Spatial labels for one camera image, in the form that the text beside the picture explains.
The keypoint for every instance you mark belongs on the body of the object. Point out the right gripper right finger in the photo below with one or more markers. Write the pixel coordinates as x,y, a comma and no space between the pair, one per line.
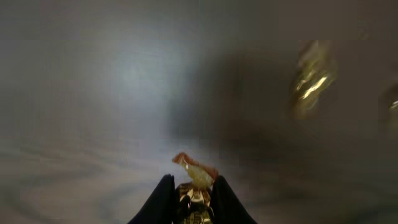
227,205

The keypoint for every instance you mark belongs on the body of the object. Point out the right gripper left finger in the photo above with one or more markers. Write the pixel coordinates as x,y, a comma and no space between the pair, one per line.
160,202

